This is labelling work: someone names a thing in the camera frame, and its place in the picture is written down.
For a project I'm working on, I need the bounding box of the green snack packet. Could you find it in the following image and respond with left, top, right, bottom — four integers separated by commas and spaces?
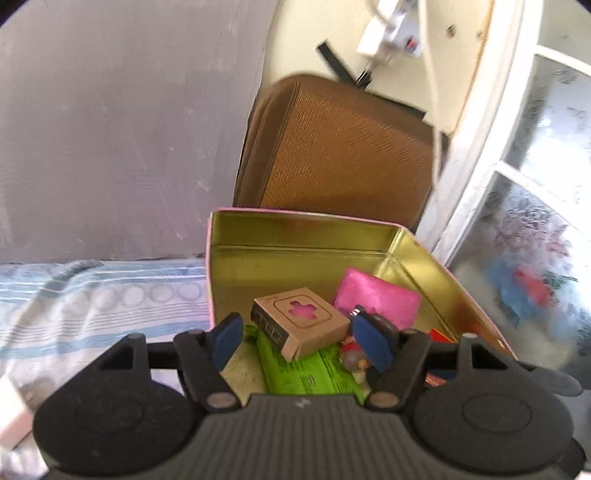
244, 324, 371, 396

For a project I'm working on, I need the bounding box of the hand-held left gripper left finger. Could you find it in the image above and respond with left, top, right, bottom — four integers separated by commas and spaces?
90, 312, 244, 413

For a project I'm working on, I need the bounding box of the grey padded headboard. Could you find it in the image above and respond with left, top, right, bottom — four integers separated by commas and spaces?
0, 0, 280, 265

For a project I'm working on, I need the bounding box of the blue striped bed sheet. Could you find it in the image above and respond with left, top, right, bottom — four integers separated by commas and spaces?
0, 258, 211, 462

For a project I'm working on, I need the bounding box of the brown cardboard box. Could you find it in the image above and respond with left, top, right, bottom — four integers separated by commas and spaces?
250, 287, 352, 362

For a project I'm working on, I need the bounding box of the white charger adapter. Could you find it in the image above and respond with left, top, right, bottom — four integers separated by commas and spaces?
358, 8, 407, 71

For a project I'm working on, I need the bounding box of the red box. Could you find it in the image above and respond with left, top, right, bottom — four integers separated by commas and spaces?
425, 327, 455, 385

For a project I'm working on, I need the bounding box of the shiny pink wallet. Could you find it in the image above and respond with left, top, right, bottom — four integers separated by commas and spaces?
332, 267, 421, 330

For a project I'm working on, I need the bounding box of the pink tin box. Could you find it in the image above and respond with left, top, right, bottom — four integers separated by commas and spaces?
205, 208, 518, 398

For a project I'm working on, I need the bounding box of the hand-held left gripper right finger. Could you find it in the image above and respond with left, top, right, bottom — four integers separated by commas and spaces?
348, 311, 522, 411

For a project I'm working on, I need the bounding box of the brown woven case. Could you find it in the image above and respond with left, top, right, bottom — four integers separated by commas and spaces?
233, 74, 448, 234

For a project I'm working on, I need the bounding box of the white frame window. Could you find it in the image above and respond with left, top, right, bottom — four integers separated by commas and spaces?
416, 0, 591, 384

